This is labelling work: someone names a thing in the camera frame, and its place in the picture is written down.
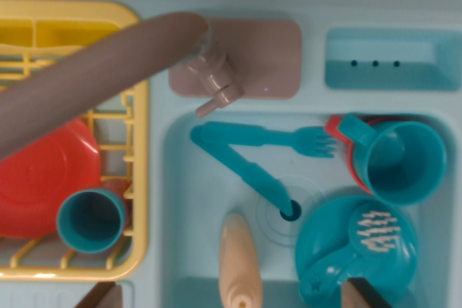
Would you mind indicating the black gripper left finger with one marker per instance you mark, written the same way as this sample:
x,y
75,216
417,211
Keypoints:
x,y
104,297

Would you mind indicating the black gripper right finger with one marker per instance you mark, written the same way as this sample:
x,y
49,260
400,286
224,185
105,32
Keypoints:
x,y
361,297

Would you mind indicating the light blue toy sink unit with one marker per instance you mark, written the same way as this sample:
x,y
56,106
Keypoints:
x,y
159,70

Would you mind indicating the teal dish brush white bristles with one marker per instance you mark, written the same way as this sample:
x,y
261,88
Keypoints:
x,y
375,236

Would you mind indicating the teal plastic plate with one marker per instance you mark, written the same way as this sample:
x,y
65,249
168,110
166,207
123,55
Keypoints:
x,y
321,236

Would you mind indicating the teal plastic tumbler cup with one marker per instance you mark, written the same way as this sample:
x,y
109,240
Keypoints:
x,y
90,221

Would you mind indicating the yellow plastic dish rack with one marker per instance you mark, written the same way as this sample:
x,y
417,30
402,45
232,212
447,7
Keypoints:
x,y
142,214

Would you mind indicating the red plastic plate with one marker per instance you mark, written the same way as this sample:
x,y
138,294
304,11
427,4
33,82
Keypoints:
x,y
43,185

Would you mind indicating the teal plastic mug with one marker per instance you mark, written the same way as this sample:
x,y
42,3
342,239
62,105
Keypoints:
x,y
404,171

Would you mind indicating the teal plastic knife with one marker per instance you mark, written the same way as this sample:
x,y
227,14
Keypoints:
x,y
252,174

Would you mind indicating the red plastic mug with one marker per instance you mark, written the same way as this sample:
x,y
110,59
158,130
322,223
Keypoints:
x,y
332,126

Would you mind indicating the teal plastic fork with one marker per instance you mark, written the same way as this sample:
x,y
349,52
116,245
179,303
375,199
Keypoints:
x,y
245,135

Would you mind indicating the grey toy faucet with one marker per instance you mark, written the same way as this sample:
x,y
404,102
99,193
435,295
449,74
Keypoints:
x,y
90,70

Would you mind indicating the grey-beige faucet base plate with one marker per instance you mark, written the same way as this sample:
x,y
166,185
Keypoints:
x,y
267,52

